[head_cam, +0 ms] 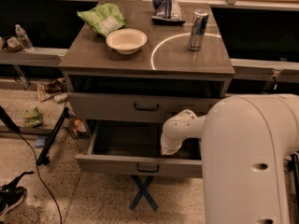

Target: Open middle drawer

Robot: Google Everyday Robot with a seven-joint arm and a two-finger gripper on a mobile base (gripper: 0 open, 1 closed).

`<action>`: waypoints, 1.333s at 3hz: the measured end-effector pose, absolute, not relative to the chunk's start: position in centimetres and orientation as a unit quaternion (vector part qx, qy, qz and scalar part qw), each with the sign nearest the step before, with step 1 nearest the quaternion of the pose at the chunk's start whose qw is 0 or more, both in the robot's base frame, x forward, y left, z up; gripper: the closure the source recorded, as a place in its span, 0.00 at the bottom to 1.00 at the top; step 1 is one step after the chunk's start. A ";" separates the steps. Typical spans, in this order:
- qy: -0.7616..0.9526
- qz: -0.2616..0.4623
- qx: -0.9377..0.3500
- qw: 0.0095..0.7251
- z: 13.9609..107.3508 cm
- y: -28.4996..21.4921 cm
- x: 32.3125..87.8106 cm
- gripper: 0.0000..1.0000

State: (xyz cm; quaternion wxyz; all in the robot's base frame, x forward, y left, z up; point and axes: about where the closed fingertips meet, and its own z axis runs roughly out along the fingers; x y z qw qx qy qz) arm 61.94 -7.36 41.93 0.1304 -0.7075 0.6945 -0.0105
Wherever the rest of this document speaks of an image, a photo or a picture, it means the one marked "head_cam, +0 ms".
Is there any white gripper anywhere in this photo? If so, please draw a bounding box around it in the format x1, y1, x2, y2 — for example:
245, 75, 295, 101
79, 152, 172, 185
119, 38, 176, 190
161, 133, 182, 156

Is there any grey drawer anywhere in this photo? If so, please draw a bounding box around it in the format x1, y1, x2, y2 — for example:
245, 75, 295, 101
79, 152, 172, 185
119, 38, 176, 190
76, 120, 202, 178
68, 92, 219, 122

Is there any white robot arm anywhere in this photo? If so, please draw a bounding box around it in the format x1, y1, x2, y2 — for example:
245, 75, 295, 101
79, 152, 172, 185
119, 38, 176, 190
161, 94, 299, 224

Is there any grey drawer cabinet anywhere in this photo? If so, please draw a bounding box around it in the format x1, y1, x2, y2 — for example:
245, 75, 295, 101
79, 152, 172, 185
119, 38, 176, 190
59, 1, 235, 133

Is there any grey top drawer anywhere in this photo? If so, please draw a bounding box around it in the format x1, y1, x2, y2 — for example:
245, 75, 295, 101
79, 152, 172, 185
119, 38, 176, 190
68, 92, 219, 122

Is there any blue tape cross mark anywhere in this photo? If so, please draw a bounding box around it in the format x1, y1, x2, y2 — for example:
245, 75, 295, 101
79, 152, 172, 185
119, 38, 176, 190
129, 175, 159, 212

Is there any silver blue energy drink can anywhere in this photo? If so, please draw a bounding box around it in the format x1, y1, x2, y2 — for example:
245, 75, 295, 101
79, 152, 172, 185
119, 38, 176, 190
188, 9, 208, 51

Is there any white bowl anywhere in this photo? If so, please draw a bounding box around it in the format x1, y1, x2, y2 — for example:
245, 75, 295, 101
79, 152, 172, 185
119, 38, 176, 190
106, 29, 147, 55

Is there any blue chip bag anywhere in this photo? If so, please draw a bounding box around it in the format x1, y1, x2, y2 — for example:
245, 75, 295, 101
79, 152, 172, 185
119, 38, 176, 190
151, 0, 185, 25

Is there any crumpled snack wrapper on floor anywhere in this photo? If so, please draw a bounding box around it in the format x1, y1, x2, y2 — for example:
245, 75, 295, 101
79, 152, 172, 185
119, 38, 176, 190
37, 78, 65, 102

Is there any black tripod leg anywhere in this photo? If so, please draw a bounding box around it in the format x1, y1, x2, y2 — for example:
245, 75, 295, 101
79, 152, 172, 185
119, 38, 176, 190
36, 107, 69, 166

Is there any green chip bag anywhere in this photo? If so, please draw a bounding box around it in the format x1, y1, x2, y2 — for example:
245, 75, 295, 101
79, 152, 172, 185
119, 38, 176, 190
77, 3, 125, 37

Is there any small green bag on floor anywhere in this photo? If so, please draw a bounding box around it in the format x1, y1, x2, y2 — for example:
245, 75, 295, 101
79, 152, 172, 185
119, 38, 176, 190
24, 106, 43, 128

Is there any black sneaker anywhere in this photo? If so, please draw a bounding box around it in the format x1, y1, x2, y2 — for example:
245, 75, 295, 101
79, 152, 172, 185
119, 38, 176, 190
0, 171, 34, 217

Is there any clear water bottle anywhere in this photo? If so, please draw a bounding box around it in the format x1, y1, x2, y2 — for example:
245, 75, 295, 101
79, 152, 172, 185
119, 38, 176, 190
15, 24, 34, 52

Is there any round container on shelf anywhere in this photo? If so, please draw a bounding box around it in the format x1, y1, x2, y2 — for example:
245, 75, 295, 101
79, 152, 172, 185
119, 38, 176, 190
1, 36, 22, 52

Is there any wire basket with items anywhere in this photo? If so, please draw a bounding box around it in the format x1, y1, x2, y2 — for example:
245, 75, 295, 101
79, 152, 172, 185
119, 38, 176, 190
63, 102, 89, 140

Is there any black floor cable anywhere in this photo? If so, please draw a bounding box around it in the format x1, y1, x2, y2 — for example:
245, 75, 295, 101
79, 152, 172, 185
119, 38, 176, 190
0, 106, 64, 224

